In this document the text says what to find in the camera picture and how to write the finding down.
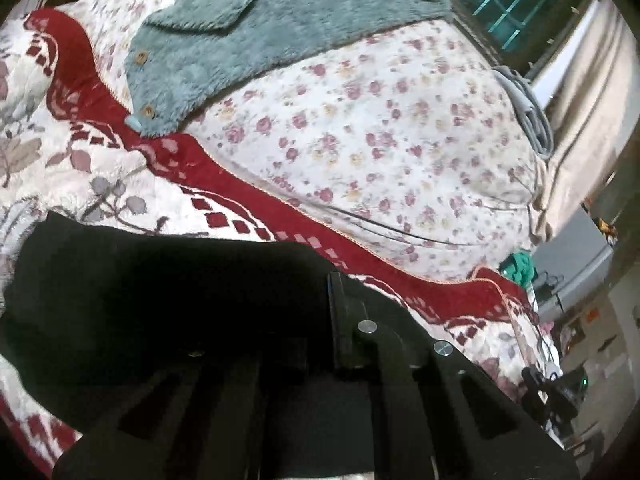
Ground black pants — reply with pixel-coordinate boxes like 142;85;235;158
0;210;442;476

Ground green cloth item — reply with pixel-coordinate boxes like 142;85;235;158
499;252;536;288

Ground white floral quilt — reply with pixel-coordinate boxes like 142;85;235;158
60;0;549;283

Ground grey striped cloth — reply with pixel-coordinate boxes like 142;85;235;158
492;65;554;160

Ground red and white plush blanket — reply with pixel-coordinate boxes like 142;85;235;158
0;8;566;478

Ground beige curtain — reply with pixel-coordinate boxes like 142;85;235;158
532;0;639;243

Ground teal fleece jacket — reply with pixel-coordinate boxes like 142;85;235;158
125;0;452;138

